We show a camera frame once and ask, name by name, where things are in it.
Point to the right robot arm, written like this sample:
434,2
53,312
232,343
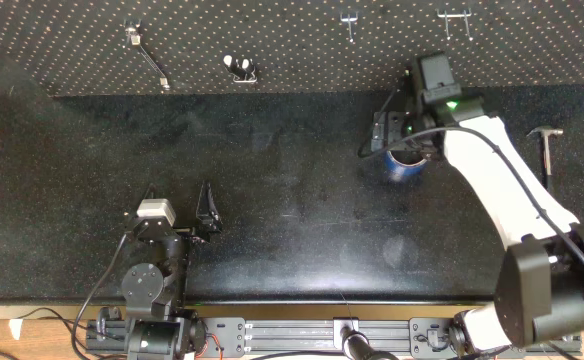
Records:
502,190

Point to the black pegboard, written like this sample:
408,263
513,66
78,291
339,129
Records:
322,55

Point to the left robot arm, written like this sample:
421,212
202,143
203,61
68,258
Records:
149,290

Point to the roll of blue tape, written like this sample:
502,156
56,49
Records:
399,170

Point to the wrench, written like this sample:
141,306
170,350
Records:
148,57

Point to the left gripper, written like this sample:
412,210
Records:
152,232

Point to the hammer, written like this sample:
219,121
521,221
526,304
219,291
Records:
547,150

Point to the black and white pliers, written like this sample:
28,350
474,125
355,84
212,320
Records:
239,67

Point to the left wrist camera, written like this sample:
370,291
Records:
156,211

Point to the mounting rail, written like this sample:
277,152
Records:
292,335

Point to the white paper scrap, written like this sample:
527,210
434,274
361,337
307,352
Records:
16,327

